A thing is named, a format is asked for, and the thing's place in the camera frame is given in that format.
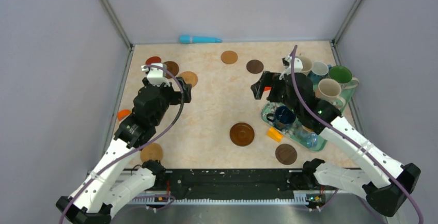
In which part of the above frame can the woven rattan coaster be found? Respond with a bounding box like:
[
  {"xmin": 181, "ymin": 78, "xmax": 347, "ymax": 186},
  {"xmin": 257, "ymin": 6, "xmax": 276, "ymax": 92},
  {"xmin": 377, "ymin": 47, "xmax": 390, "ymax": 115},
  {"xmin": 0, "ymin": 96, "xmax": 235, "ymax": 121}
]
[{"xmin": 179, "ymin": 71, "xmax": 198, "ymax": 87}]

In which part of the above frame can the white blue mug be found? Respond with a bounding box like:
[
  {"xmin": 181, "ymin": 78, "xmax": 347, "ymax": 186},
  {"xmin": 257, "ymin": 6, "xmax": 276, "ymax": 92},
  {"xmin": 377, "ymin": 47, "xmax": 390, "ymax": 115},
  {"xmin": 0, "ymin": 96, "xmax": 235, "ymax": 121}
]
[{"xmin": 307, "ymin": 61, "xmax": 331, "ymax": 85}]

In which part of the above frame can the large brown wooden saucer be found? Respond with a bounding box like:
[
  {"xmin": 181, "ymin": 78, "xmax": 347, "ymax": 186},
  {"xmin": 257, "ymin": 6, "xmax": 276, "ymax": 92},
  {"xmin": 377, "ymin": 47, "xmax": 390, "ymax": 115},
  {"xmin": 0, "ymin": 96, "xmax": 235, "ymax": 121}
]
[{"xmin": 229, "ymin": 122, "xmax": 255, "ymax": 147}]

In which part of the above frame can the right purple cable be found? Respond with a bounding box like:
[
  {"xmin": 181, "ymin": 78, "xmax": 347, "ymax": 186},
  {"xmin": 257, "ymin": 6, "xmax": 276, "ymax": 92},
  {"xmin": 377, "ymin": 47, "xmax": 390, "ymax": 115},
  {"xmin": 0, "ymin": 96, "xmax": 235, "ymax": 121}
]
[{"xmin": 289, "ymin": 44, "xmax": 424, "ymax": 224}]

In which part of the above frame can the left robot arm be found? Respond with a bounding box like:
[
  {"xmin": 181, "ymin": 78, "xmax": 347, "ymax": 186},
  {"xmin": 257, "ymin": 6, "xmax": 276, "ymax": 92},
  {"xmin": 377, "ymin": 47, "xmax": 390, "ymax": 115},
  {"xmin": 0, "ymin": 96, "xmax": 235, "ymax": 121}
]
[{"xmin": 56, "ymin": 77, "xmax": 192, "ymax": 223}]

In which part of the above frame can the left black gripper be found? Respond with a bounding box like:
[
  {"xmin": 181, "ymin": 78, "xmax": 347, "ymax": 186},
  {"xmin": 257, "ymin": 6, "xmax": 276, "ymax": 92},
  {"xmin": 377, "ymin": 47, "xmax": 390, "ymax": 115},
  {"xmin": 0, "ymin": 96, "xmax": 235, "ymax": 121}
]
[{"xmin": 144, "ymin": 76, "xmax": 192, "ymax": 126}]

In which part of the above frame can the blue marker pen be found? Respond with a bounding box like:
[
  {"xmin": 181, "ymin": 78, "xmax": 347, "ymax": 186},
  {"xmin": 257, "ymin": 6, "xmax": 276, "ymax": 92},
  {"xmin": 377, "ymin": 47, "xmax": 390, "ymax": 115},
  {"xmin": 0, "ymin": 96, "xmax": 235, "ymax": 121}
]
[{"xmin": 179, "ymin": 35, "xmax": 222, "ymax": 44}]

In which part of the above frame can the dark walnut coaster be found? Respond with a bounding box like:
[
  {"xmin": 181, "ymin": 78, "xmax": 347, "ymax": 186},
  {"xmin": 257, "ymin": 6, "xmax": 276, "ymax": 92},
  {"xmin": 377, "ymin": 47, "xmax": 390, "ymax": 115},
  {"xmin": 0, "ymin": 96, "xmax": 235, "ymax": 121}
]
[{"xmin": 246, "ymin": 59, "xmax": 264, "ymax": 74}]

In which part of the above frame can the light wood coaster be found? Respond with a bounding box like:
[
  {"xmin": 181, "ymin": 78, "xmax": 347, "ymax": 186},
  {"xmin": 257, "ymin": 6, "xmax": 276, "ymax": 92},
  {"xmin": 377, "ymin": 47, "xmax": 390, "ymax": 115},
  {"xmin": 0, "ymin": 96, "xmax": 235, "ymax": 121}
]
[{"xmin": 221, "ymin": 51, "xmax": 238, "ymax": 65}]

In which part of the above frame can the green mug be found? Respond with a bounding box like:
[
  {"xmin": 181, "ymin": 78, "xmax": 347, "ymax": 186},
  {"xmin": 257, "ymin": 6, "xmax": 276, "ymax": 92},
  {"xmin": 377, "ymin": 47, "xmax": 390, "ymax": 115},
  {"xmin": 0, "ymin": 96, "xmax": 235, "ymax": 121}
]
[{"xmin": 328, "ymin": 66, "xmax": 360, "ymax": 89}]

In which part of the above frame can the cream seashell mug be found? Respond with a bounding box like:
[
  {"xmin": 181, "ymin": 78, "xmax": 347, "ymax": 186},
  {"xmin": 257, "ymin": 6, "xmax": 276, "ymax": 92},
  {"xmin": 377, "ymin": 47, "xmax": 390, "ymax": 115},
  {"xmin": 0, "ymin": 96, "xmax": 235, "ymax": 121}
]
[{"xmin": 298, "ymin": 55, "xmax": 313, "ymax": 75}]

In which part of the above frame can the yellow toy block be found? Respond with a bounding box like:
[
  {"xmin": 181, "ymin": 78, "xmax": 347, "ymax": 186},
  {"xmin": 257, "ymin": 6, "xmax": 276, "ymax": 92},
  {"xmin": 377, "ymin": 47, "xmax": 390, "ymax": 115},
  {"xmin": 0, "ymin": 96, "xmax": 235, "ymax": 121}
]
[{"xmin": 266, "ymin": 127, "xmax": 283, "ymax": 143}]

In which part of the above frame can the cream large mug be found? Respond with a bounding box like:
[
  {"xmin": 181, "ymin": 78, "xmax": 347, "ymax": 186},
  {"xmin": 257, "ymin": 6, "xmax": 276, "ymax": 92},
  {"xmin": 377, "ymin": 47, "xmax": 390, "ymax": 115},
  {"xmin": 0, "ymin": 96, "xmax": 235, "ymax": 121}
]
[{"xmin": 315, "ymin": 78, "xmax": 346, "ymax": 109}]

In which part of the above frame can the orange toy block piece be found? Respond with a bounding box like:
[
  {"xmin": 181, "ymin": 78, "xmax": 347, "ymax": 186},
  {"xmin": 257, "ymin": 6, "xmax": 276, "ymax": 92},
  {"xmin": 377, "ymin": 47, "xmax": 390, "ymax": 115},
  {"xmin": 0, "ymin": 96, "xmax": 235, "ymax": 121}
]
[{"xmin": 117, "ymin": 109, "xmax": 132, "ymax": 122}]

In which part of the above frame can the dark woven coaster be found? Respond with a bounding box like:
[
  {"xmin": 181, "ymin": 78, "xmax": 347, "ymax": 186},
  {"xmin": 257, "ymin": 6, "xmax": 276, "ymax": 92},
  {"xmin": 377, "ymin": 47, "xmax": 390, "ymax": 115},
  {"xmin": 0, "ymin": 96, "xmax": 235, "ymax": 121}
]
[{"xmin": 275, "ymin": 144, "xmax": 298, "ymax": 165}]

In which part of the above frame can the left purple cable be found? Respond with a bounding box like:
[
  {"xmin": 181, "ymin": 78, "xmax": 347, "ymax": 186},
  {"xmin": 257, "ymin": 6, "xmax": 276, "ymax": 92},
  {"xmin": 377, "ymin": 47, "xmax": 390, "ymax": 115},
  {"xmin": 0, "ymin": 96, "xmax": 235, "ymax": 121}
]
[{"xmin": 58, "ymin": 63, "xmax": 185, "ymax": 224}]

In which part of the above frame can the red round coaster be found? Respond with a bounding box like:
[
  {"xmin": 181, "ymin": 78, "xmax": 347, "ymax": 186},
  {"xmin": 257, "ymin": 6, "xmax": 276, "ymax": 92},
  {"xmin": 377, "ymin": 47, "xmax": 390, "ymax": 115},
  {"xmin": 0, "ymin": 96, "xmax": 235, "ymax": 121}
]
[{"xmin": 145, "ymin": 56, "xmax": 162, "ymax": 65}]

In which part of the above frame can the dark blue mug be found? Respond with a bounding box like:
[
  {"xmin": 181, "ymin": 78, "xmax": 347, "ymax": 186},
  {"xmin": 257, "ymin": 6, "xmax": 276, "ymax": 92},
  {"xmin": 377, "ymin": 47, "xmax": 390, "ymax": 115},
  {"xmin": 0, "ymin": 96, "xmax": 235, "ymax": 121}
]
[{"xmin": 266, "ymin": 106, "xmax": 296, "ymax": 131}]

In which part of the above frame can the cork coaster near base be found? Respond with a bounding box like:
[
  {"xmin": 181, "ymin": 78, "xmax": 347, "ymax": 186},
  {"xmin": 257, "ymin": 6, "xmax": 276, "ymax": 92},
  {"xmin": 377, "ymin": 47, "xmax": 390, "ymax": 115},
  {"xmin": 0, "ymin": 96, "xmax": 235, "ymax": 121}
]
[{"xmin": 140, "ymin": 143, "xmax": 164, "ymax": 163}]

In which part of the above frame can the dark brown grooved coaster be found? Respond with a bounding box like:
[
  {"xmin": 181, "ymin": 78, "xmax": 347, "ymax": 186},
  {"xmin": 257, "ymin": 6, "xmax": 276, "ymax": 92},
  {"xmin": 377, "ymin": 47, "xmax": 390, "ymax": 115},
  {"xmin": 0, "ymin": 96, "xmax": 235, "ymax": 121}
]
[{"xmin": 163, "ymin": 61, "xmax": 179, "ymax": 76}]

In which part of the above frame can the green patterned tray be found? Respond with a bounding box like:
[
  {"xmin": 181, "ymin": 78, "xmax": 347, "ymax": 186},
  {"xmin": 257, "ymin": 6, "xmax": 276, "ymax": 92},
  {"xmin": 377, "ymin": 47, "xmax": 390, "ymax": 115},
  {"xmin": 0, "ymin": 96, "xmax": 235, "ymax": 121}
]
[{"xmin": 261, "ymin": 74, "xmax": 335, "ymax": 152}]

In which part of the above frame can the purple cable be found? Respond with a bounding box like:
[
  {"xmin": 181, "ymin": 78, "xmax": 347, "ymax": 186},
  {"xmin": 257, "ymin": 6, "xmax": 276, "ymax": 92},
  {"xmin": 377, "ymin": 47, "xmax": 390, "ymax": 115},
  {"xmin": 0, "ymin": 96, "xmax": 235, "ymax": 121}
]
[
  {"xmin": 289, "ymin": 44, "xmax": 424, "ymax": 224},
  {"xmin": 58, "ymin": 63, "xmax": 185, "ymax": 224}
]

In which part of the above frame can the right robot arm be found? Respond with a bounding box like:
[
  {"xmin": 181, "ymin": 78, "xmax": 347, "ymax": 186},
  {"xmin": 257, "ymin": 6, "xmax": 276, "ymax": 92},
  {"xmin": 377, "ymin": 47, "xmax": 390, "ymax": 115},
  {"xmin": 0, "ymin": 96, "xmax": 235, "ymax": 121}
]
[{"xmin": 251, "ymin": 71, "xmax": 421, "ymax": 217}]

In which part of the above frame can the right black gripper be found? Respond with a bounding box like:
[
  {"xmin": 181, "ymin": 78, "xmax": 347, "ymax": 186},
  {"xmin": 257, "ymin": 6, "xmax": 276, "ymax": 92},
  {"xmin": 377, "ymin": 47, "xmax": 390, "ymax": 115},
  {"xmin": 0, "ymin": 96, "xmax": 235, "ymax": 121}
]
[{"xmin": 252, "ymin": 70, "xmax": 301, "ymax": 116}]

